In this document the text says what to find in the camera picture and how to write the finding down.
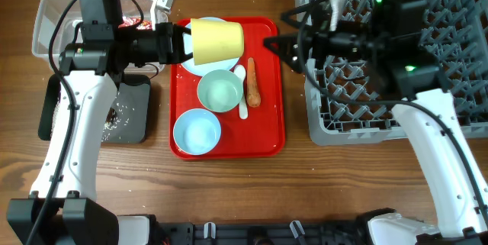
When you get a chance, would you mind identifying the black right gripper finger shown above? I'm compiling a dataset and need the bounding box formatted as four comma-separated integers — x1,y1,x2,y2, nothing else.
263,34,313,73
280,3,316,27

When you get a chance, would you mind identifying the yellow plastic cup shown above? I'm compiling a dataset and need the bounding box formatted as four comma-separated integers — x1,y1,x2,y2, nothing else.
190,18,245,66

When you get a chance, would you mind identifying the green bowl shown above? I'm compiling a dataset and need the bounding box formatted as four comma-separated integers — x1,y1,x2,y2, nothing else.
197,69,242,113

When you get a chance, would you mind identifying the small light blue bowl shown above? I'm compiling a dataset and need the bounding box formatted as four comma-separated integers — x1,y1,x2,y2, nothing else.
172,108,222,156

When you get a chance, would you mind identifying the white rice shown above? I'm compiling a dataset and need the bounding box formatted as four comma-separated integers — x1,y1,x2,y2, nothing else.
50,100,123,142

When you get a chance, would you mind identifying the brown food scrap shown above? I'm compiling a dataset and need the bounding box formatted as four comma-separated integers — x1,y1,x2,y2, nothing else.
106,108,117,124

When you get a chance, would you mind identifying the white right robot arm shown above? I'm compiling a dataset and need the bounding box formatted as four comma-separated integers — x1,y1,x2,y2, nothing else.
264,0,487,244

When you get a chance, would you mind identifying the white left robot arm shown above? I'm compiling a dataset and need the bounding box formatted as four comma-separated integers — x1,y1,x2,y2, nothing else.
7,0,191,244

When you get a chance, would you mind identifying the black waste tray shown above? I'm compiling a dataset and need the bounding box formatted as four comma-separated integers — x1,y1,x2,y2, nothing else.
37,75,151,143

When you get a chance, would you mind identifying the grey dishwasher rack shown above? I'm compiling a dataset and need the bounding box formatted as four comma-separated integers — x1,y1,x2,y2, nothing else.
295,0,487,146

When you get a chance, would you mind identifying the red snack wrapper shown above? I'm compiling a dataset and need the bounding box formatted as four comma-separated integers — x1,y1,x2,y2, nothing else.
119,16,153,30

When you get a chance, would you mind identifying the orange carrot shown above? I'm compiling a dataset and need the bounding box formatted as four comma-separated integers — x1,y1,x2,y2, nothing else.
247,57,261,108

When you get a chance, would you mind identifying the white plastic spoon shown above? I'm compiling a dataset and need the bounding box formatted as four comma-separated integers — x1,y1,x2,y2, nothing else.
233,65,249,120

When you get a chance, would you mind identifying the red plastic tray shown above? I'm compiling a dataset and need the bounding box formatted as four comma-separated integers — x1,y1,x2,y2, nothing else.
169,17,285,160

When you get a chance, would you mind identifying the clear plastic bin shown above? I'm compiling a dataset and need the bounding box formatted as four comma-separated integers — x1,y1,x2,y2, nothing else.
31,0,152,62

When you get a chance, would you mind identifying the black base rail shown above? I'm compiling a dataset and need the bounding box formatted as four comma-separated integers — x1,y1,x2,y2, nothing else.
159,221,373,245

